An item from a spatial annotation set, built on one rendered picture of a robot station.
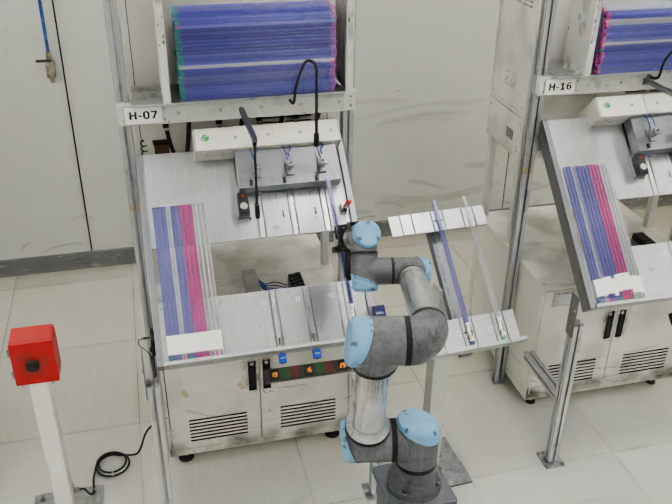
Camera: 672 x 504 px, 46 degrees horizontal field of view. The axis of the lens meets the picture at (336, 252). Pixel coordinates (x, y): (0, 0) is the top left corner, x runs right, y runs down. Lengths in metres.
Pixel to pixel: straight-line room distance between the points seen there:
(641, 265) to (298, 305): 1.23
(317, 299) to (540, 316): 1.02
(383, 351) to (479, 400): 1.73
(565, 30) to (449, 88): 1.47
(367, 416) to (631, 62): 1.67
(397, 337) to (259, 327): 0.81
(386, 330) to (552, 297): 1.46
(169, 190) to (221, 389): 0.77
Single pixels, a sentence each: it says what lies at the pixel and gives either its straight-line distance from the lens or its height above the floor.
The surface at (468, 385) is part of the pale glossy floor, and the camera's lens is 3.57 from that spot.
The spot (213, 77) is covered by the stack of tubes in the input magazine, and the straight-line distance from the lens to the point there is 2.56.
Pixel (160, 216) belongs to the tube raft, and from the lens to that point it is 2.61.
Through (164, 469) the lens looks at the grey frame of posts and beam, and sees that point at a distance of 2.77.
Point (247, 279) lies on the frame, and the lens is 2.97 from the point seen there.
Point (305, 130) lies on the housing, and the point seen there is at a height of 1.25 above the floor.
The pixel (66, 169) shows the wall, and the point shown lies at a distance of 4.29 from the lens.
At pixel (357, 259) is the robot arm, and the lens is 2.17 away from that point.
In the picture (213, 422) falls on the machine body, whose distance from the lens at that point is 3.05.
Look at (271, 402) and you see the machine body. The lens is 3.03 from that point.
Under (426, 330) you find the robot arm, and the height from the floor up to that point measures 1.17.
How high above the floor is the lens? 2.19
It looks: 29 degrees down
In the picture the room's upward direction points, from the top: 1 degrees clockwise
